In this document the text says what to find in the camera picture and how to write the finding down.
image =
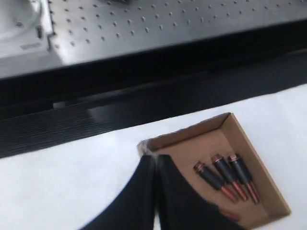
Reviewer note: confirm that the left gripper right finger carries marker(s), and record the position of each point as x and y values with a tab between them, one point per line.
182	203

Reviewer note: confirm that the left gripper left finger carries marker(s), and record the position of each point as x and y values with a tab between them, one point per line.
134	196

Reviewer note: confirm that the shallow brown cardboard box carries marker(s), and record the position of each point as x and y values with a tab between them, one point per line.
227	165

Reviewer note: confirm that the copper bolt in black sleeve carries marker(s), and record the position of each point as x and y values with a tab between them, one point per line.
209	177
242	176
226	176

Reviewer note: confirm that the metal bench with hole rows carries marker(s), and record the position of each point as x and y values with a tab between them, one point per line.
168	31

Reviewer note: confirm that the silver-white machine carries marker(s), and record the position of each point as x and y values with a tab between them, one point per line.
22	28

